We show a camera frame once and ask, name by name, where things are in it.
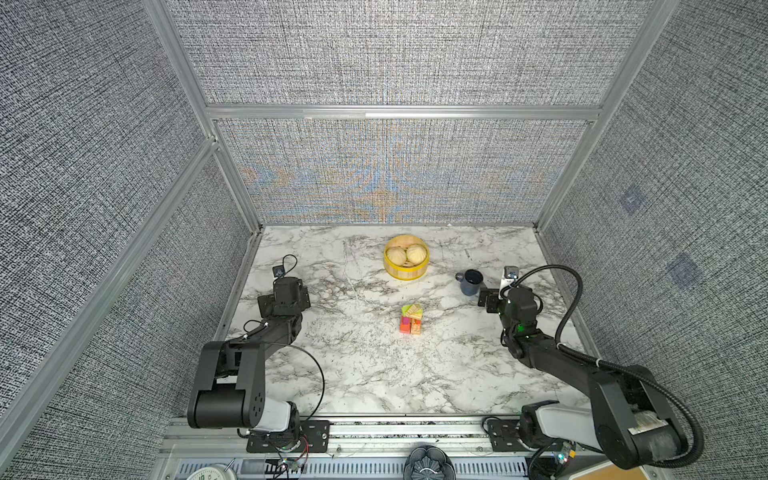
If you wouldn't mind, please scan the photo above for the plain natural wood block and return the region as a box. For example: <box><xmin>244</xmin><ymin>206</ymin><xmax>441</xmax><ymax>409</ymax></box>
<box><xmin>410</xmin><ymin>318</ymin><xmax>422</xmax><ymax>335</ymax></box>

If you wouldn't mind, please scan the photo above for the orange wood block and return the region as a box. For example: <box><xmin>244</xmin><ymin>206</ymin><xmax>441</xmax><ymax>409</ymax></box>
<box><xmin>399</xmin><ymin>317</ymin><xmax>412</xmax><ymax>334</ymax></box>

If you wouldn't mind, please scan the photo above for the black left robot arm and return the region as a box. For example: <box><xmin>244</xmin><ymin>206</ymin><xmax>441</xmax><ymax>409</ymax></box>
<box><xmin>186</xmin><ymin>276</ymin><xmax>311</xmax><ymax>448</ymax></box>

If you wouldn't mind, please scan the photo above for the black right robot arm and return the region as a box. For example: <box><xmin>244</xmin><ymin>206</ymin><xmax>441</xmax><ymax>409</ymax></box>
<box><xmin>478</xmin><ymin>285</ymin><xmax>705</xmax><ymax>470</ymax></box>

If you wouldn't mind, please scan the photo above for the dark blue mug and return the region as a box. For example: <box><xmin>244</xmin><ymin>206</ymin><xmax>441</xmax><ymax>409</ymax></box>
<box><xmin>455</xmin><ymin>269</ymin><xmax>485</xmax><ymax>297</ymax></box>

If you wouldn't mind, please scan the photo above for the right steamed bun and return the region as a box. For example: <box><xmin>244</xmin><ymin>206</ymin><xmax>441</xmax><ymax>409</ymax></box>
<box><xmin>405</xmin><ymin>244</ymin><xmax>427</xmax><ymax>265</ymax></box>

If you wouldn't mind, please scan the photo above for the steamed bun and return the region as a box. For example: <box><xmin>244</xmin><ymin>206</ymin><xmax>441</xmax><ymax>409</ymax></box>
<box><xmin>386</xmin><ymin>246</ymin><xmax>408</xmax><ymax>266</ymax></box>
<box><xmin>405</xmin><ymin>244</ymin><xmax>427</xmax><ymax>265</ymax></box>

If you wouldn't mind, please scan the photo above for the yellow bamboo steamer basket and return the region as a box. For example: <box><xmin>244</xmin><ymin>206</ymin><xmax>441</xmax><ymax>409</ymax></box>
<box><xmin>383</xmin><ymin>235</ymin><xmax>430</xmax><ymax>281</ymax></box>

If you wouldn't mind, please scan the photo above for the left steamed bun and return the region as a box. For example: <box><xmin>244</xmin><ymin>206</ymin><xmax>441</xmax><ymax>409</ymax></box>
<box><xmin>386</xmin><ymin>246</ymin><xmax>408</xmax><ymax>266</ymax></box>

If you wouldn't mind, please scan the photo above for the black round knob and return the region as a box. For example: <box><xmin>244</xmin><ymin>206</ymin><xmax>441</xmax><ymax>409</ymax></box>
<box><xmin>402</xmin><ymin>445</ymin><xmax>456</xmax><ymax>480</ymax></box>

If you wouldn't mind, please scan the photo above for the white clock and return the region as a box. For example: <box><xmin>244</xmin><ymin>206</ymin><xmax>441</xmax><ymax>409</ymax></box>
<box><xmin>186</xmin><ymin>464</ymin><xmax>238</xmax><ymax>480</ymax></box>

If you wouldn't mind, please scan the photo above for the wooden board corner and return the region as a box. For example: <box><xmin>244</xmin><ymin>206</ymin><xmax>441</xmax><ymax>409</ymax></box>
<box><xmin>568</xmin><ymin>463</ymin><xmax>648</xmax><ymax>480</ymax></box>

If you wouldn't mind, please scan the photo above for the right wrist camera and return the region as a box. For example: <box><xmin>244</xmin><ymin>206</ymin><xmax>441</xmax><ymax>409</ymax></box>
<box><xmin>500</xmin><ymin>265</ymin><xmax>519</xmax><ymax>290</ymax></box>

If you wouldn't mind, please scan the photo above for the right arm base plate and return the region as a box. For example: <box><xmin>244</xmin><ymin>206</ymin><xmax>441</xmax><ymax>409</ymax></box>
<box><xmin>481</xmin><ymin>416</ymin><xmax>535</xmax><ymax>453</ymax></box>

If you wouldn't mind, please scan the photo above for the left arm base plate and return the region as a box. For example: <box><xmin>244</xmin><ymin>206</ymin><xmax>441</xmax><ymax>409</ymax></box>
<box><xmin>246</xmin><ymin>420</ymin><xmax>331</xmax><ymax>455</ymax></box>

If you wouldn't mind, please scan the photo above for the aluminium front rail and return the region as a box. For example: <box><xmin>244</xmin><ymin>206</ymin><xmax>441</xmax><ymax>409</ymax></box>
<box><xmin>158</xmin><ymin>415</ymin><xmax>655</xmax><ymax>460</ymax></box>

